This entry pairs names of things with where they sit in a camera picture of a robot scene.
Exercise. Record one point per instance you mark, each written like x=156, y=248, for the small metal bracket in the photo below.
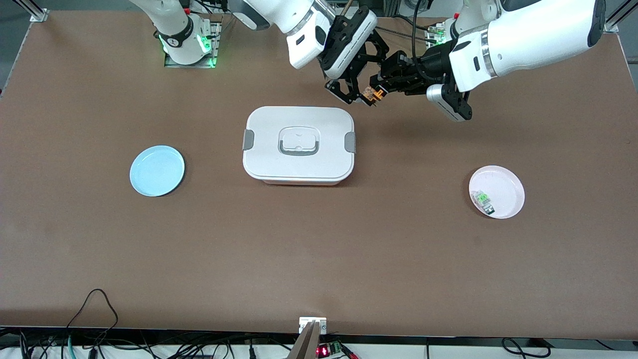
x=304, y=324

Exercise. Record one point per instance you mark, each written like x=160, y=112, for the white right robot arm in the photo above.
x=279, y=12

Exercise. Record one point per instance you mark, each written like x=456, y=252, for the aluminium frame post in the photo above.
x=612, y=26
x=37, y=14

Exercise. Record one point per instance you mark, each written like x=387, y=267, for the white round plate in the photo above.
x=506, y=187

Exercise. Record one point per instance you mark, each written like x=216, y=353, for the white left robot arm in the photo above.
x=538, y=35

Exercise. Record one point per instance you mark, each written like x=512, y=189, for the green switch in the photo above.
x=483, y=201

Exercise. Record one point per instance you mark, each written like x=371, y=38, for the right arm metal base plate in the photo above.
x=215, y=40

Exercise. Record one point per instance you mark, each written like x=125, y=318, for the circuit board with red light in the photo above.
x=329, y=350

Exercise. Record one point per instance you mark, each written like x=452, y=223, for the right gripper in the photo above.
x=367, y=64

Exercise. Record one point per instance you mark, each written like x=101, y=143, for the orange switch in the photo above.
x=371, y=93

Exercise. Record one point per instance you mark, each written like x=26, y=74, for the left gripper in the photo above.
x=432, y=68

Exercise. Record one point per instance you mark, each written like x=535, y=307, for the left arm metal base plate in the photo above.
x=431, y=36

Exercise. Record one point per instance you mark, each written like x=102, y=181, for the aluminium camera mount bar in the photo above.
x=306, y=344

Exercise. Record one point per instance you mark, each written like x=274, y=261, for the white lidded storage box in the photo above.
x=299, y=164

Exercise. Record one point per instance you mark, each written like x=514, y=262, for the light blue plate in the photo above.
x=157, y=171

